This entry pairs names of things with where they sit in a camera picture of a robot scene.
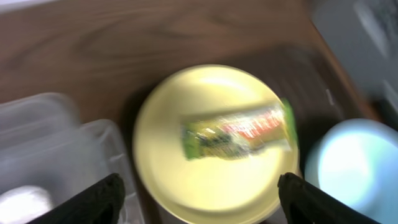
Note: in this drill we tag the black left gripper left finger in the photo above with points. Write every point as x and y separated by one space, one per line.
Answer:
99 204

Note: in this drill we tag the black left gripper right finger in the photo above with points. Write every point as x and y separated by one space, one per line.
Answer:
303 203

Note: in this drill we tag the light blue bowl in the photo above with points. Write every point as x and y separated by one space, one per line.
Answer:
355 162

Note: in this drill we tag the green orange snack wrapper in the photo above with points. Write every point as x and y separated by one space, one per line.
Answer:
239 134

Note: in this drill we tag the clear plastic waste bin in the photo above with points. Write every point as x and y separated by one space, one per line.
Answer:
44 144

